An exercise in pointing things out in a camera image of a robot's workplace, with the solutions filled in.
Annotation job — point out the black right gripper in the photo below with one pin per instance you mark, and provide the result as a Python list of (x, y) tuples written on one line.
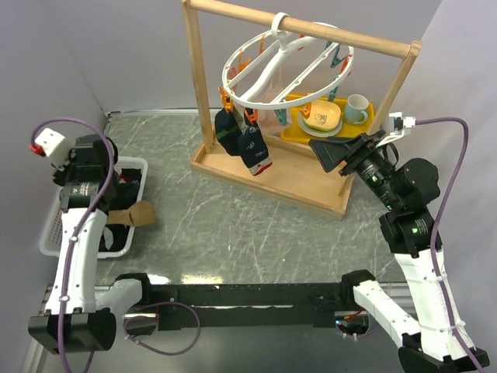
[(331, 151)]

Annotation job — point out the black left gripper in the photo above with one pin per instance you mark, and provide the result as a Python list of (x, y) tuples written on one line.
[(65, 173)]

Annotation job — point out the brown ribbed sock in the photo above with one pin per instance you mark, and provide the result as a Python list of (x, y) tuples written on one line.
[(139, 214)]

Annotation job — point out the santa pattern sock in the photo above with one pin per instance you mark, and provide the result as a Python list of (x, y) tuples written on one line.
[(254, 151)]

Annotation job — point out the white round clip hanger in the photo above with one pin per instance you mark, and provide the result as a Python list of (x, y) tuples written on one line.
[(267, 68)]

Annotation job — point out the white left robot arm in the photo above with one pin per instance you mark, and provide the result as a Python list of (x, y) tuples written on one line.
[(74, 319)]

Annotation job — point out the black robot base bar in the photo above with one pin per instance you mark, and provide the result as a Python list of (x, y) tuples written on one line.
[(178, 306)]

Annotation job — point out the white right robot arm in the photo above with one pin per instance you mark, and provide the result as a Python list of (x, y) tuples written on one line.
[(435, 339)]

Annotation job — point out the wooden hanger rack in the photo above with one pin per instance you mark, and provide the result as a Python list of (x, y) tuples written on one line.
[(295, 175)]

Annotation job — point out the yellow plastic tray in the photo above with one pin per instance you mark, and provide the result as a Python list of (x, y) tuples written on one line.
[(299, 132)]

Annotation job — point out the light blue mug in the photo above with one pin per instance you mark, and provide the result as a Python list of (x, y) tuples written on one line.
[(356, 109)]

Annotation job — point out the navy sock in basket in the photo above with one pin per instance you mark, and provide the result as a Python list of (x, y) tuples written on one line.
[(130, 177)]

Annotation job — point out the white plastic basket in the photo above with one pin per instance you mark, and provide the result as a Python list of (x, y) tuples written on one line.
[(111, 246)]

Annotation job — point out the navy green striped sock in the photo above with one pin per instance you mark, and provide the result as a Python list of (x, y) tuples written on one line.
[(229, 126)]

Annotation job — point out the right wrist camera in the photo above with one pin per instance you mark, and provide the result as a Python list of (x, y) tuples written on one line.
[(400, 126)]

